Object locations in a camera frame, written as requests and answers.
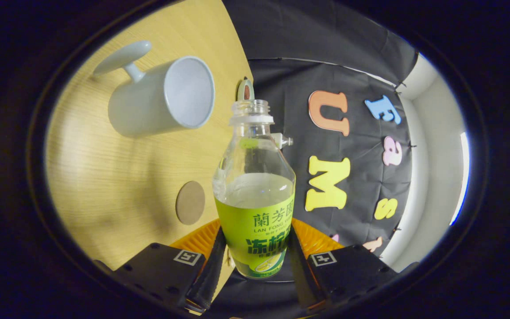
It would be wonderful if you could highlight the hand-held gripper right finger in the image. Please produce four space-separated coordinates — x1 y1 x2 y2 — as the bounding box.
287 218 419 313

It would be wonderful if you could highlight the small white and green bottle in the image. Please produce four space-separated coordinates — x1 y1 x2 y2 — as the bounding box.
237 132 294 150

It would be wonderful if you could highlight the round brown coaster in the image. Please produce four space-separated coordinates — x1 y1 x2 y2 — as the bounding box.
175 180 206 226

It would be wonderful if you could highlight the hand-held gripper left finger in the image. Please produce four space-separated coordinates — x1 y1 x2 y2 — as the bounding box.
93 218 228 313

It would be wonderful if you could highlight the pale green plate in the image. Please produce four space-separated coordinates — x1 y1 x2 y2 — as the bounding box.
237 78 255 101

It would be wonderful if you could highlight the wooden table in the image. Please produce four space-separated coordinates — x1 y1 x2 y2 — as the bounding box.
45 0 255 271

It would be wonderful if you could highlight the juice bottle with green label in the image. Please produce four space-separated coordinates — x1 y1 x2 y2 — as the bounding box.
212 99 296 280

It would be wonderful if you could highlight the ceiling light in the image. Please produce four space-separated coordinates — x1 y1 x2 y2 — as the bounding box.
449 131 471 226

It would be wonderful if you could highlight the white cup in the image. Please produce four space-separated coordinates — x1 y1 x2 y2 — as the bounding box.
93 40 216 138

